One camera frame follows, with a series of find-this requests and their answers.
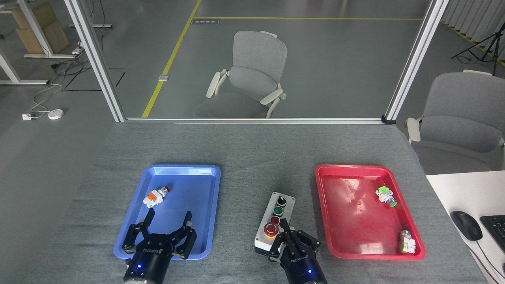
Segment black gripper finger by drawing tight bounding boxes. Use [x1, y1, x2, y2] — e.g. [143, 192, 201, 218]
[122, 208, 156, 255]
[169, 211, 198, 260]
[269, 219, 295, 261]
[292, 230, 321, 253]

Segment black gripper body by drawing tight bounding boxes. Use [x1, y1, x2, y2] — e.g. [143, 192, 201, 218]
[280, 251, 328, 284]
[123, 233, 175, 284]

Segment grey control box with buttons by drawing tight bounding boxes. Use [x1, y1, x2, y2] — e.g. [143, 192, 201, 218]
[254, 192, 296, 255]

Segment brown cardboard box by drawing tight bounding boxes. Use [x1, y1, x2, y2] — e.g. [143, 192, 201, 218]
[11, 2, 70, 55]

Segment blue plastic tray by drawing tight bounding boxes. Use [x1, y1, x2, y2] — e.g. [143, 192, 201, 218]
[114, 164, 221, 260]

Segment red plastic tray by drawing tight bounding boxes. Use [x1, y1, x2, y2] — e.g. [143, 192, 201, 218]
[315, 164, 426, 261]

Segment black computer mouse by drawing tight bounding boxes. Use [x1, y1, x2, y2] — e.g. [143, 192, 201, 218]
[450, 210, 483, 241]

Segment white desk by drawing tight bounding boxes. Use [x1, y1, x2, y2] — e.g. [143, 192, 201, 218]
[425, 170, 505, 284]

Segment grey office chair white armrests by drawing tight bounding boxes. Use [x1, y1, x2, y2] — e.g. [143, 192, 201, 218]
[192, 30, 288, 119]
[406, 70, 505, 176]

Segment black keyboard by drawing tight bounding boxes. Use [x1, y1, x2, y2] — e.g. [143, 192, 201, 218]
[479, 215, 505, 254]

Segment black tripod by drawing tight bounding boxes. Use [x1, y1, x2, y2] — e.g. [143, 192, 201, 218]
[451, 22, 505, 77]

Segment white pleated curtain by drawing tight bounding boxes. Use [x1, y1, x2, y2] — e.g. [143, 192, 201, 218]
[441, 0, 505, 45]

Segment red push button orange switch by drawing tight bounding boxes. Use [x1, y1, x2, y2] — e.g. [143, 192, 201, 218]
[143, 187, 170, 208]

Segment silver green push button switch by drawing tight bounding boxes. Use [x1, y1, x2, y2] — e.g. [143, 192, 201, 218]
[399, 230, 417, 254]

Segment silver aluminium rail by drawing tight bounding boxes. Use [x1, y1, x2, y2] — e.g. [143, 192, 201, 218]
[125, 117, 385, 125]

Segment white floor cable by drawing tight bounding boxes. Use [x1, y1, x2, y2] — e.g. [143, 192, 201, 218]
[31, 53, 81, 117]

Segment black mouse cable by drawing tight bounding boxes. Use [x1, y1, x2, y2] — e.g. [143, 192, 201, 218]
[471, 239, 505, 278]

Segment silver aluminium post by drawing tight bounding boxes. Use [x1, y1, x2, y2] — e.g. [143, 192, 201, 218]
[64, 0, 127, 123]
[382, 0, 450, 125]

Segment white desk leg frame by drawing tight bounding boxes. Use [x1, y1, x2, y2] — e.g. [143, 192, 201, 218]
[0, 0, 79, 59]
[0, 49, 49, 86]

